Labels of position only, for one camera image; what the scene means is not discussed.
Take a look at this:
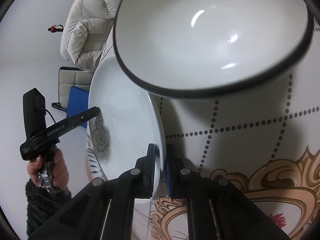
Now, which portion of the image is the blue striped white plate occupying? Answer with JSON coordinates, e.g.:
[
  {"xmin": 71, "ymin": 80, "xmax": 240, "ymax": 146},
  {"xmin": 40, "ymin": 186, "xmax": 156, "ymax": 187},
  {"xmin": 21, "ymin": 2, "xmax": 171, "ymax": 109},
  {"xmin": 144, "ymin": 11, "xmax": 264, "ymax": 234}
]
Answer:
[{"xmin": 86, "ymin": 148, "xmax": 104, "ymax": 181}]

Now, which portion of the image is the large white grey-flower plate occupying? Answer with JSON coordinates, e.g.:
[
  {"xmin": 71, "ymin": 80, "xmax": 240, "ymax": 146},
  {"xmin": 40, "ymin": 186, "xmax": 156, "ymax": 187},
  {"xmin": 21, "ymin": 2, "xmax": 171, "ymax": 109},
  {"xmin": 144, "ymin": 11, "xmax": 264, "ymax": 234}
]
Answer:
[{"xmin": 87, "ymin": 56, "xmax": 166, "ymax": 191}]

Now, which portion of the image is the light blue dark-rimmed bowl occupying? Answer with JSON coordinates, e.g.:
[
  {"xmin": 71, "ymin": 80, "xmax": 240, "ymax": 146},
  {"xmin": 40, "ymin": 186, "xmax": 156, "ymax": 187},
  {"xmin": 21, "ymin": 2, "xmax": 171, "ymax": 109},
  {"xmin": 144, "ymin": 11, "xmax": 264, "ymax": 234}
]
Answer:
[{"xmin": 113, "ymin": 0, "xmax": 314, "ymax": 99}]

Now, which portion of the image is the person's left hand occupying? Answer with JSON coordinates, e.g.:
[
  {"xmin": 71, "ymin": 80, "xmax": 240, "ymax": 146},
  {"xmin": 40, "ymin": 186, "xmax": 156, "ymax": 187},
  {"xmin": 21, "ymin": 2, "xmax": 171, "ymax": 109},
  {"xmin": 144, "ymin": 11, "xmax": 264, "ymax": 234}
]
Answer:
[{"xmin": 27, "ymin": 148, "xmax": 69, "ymax": 190}]

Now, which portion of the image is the blue folded mat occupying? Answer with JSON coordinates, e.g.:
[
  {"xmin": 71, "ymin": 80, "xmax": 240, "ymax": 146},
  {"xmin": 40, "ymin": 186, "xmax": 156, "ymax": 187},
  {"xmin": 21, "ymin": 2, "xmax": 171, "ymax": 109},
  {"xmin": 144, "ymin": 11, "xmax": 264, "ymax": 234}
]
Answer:
[{"xmin": 67, "ymin": 86, "xmax": 89, "ymax": 117}]

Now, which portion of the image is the dark fuzzy clothing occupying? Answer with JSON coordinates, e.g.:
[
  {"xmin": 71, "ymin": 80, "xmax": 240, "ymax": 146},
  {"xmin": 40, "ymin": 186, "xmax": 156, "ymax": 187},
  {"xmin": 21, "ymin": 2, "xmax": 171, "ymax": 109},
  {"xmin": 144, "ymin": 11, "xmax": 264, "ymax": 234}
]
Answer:
[{"xmin": 25, "ymin": 179, "xmax": 72, "ymax": 237}]

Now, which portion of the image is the diamond pattern floral tablecloth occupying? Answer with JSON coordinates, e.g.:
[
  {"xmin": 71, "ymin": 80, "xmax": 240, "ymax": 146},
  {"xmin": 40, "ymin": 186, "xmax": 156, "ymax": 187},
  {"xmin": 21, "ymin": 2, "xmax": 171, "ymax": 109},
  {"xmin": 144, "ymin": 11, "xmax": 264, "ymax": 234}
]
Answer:
[{"xmin": 132, "ymin": 26, "xmax": 319, "ymax": 239}]

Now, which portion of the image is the white puffer jacket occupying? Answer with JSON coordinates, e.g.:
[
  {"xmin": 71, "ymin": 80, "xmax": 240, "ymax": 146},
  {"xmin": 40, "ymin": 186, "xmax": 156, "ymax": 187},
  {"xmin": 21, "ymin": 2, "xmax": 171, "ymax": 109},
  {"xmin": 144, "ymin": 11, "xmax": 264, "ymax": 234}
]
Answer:
[{"xmin": 60, "ymin": 0, "xmax": 121, "ymax": 73}]

